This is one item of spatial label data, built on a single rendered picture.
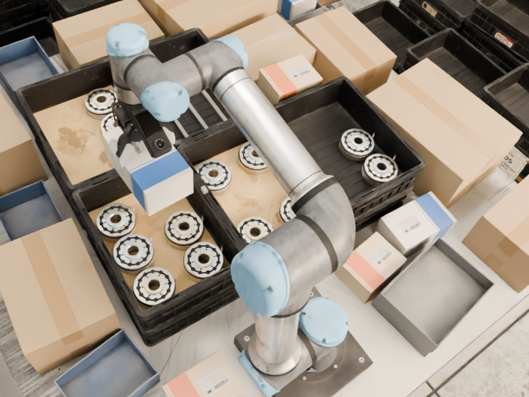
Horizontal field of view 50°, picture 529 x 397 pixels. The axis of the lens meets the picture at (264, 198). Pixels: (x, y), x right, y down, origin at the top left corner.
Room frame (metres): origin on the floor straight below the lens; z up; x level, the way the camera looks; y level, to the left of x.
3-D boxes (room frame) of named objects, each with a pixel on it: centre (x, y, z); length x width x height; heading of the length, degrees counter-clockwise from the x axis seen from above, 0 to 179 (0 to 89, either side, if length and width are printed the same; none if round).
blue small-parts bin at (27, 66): (1.23, 0.82, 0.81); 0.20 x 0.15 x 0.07; 44
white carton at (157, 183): (0.75, 0.28, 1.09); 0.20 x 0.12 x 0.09; 45
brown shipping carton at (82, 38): (1.43, 0.61, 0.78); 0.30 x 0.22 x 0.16; 132
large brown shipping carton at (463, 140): (1.27, -0.51, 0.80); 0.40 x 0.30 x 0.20; 49
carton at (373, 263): (0.78, -0.34, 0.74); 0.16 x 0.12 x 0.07; 141
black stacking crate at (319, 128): (1.08, -0.20, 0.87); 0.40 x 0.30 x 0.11; 41
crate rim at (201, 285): (0.69, 0.25, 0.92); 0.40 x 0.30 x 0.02; 41
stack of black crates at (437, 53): (2.00, -0.75, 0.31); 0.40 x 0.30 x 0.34; 45
